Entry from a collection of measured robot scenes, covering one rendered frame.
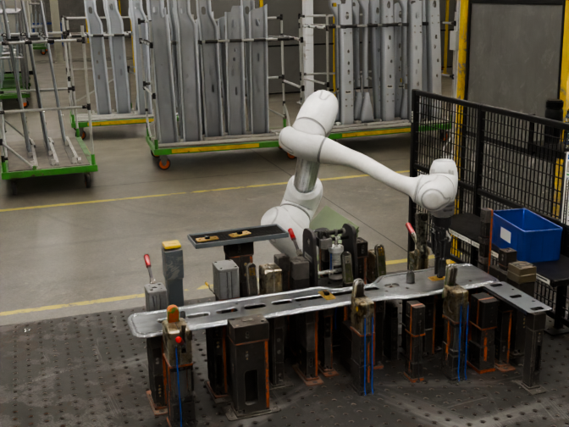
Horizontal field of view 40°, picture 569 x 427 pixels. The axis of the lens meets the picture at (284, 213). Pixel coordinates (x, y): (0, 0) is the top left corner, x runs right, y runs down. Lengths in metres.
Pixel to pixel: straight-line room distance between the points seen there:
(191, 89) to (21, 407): 7.13
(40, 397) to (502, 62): 3.68
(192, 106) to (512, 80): 5.19
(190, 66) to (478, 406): 7.41
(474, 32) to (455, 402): 3.43
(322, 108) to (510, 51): 2.45
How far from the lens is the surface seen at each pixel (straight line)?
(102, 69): 12.24
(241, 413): 2.70
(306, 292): 2.89
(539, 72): 5.09
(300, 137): 3.00
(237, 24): 9.98
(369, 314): 2.70
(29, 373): 3.16
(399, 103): 11.25
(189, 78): 9.66
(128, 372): 3.06
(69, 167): 8.77
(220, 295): 2.85
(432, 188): 2.72
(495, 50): 5.50
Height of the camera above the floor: 2.07
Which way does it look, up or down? 16 degrees down
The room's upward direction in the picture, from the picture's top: 1 degrees counter-clockwise
